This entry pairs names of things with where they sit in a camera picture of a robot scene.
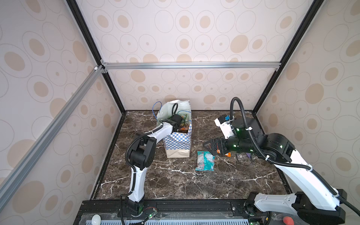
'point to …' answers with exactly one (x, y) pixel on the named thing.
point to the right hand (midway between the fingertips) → (214, 140)
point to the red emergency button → (288, 221)
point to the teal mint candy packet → (205, 161)
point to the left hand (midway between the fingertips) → (181, 137)
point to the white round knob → (96, 220)
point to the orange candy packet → (229, 154)
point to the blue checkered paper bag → (177, 145)
